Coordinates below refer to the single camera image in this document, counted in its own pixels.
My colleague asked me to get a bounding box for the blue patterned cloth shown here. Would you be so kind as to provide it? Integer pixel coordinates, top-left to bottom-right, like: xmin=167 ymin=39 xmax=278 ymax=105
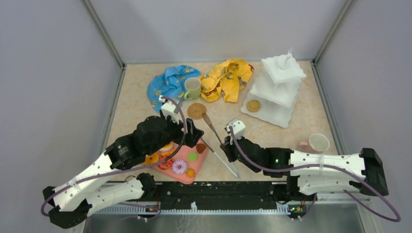
xmin=147 ymin=65 xmax=201 ymax=113

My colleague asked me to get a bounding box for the yellow orange pastry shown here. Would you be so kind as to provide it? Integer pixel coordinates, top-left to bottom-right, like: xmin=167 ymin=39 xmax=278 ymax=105
xmin=159 ymin=142 xmax=173 ymax=152

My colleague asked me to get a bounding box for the pink plastic tray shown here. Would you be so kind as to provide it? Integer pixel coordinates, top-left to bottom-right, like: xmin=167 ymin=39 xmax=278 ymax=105
xmin=152 ymin=140 xmax=209 ymax=184

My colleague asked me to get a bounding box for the round tan muffin cake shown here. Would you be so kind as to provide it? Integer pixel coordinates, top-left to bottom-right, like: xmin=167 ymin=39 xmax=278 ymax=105
xmin=246 ymin=100 xmax=261 ymax=113

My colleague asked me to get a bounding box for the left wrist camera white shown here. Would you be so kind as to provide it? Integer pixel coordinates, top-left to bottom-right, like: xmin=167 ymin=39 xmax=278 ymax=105
xmin=158 ymin=95 xmax=182 ymax=123

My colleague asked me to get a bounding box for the metal tongs white handle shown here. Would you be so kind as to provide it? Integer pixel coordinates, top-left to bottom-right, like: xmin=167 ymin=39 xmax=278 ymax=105
xmin=201 ymin=113 xmax=240 ymax=179

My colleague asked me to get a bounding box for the green round macaron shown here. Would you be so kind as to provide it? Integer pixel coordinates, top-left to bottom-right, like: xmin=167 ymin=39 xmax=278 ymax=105
xmin=188 ymin=152 xmax=198 ymax=162

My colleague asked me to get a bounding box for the green mug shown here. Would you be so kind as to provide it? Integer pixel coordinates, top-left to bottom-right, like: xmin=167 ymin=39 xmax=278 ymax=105
xmin=184 ymin=78 xmax=201 ymax=100

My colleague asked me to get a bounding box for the orange glazed bun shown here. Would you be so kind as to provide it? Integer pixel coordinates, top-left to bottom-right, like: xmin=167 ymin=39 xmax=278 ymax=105
xmin=144 ymin=152 xmax=159 ymax=165

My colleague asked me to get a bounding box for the purple sprinkled donut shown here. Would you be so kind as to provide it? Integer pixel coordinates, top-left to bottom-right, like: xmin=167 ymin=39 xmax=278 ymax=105
xmin=172 ymin=159 xmax=188 ymax=175

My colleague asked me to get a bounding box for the pink cup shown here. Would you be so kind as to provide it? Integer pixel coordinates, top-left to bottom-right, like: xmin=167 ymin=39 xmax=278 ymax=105
xmin=298 ymin=133 xmax=330 ymax=153

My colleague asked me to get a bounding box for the orange swirl cookie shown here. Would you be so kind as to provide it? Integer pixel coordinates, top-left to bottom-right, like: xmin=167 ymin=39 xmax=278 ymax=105
xmin=185 ymin=168 xmax=196 ymax=179

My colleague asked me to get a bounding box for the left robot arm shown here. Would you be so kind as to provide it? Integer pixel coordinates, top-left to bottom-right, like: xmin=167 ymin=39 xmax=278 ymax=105
xmin=40 ymin=113 xmax=204 ymax=229

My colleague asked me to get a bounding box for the brown heart cookie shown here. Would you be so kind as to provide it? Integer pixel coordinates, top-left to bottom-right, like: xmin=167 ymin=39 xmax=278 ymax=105
xmin=196 ymin=143 xmax=207 ymax=154

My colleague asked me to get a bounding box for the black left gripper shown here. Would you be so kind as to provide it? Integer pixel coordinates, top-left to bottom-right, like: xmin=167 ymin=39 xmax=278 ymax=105
xmin=146 ymin=110 xmax=204 ymax=156

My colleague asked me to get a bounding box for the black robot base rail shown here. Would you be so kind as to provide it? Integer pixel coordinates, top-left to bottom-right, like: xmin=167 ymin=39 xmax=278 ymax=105
xmin=138 ymin=182 xmax=314 ymax=210

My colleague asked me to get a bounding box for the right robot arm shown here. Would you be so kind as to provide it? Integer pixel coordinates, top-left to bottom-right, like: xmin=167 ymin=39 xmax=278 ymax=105
xmin=220 ymin=136 xmax=389 ymax=200

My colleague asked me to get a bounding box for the white tiered dessert stand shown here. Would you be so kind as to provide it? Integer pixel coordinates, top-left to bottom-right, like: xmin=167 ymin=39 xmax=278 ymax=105
xmin=240 ymin=48 xmax=307 ymax=128

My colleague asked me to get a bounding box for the woven rattan coaster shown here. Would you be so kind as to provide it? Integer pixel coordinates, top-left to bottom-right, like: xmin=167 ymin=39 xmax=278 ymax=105
xmin=187 ymin=103 xmax=207 ymax=120

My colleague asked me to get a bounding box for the yellow patterned cloth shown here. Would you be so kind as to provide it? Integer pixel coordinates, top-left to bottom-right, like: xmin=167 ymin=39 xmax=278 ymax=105
xmin=200 ymin=58 xmax=254 ymax=102

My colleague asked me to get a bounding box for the red orange donut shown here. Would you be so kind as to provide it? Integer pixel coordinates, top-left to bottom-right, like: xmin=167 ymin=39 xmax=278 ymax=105
xmin=158 ymin=159 xmax=174 ymax=170

